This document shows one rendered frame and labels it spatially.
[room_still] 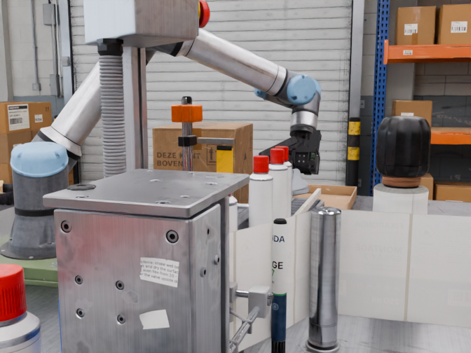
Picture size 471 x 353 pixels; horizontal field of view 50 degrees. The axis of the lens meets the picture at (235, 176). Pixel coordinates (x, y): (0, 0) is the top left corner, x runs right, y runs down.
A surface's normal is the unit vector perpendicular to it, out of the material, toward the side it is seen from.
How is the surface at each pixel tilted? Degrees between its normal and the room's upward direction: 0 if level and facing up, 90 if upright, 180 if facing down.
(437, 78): 90
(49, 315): 0
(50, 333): 0
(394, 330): 0
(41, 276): 90
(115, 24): 90
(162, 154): 90
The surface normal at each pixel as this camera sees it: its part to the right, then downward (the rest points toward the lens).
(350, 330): 0.00, -0.99
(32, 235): -0.01, -0.13
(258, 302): -0.31, 0.15
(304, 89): 0.31, 0.18
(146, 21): 0.60, 0.13
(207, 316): 0.95, 0.05
